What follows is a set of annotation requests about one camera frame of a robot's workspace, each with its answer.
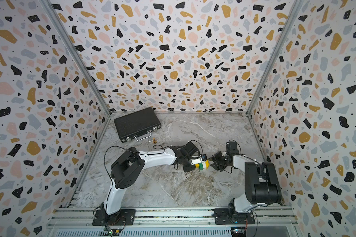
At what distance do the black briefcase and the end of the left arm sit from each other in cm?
40

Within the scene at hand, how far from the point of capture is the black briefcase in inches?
41.0

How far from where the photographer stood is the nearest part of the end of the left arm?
0.71 meters

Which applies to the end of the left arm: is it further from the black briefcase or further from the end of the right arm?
the black briefcase
